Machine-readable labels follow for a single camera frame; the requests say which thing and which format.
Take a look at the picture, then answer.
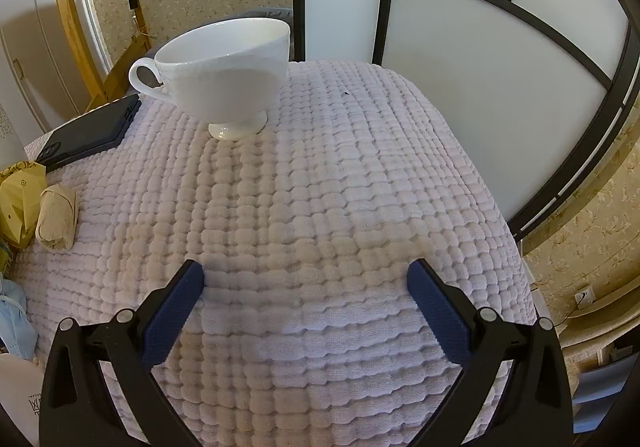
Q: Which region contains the grey blue object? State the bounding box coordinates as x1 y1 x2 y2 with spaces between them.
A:
572 354 640 420

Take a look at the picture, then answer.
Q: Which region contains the white quilted cloth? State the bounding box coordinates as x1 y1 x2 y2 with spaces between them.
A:
10 60 536 447

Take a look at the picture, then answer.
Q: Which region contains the white ceramic cup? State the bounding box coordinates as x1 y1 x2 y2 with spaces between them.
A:
128 18 291 141

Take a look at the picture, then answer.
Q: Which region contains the white printed packet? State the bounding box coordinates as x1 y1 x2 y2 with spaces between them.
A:
0 352 43 447

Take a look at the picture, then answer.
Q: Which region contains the yellow drawstring bag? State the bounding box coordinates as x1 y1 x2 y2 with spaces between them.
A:
0 161 48 250

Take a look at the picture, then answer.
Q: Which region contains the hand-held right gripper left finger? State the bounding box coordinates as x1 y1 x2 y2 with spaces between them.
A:
39 259 216 447

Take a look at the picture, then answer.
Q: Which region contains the beige rolled paper packet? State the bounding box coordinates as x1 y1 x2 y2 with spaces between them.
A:
35 184 77 252

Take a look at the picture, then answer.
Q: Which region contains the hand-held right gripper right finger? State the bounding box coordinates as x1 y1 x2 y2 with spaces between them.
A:
406 258 573 447

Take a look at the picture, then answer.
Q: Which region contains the black smartphone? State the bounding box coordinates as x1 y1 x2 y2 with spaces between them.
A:
35 94 142 174

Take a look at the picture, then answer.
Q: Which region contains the black-framed white screen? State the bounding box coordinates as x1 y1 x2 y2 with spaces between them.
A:
291 0 640 243

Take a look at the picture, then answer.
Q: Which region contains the white door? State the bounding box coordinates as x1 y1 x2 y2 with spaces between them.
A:
0 0 108 148

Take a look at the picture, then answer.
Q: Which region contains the blue face mask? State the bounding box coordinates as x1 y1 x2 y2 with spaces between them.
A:
0 277 40 360

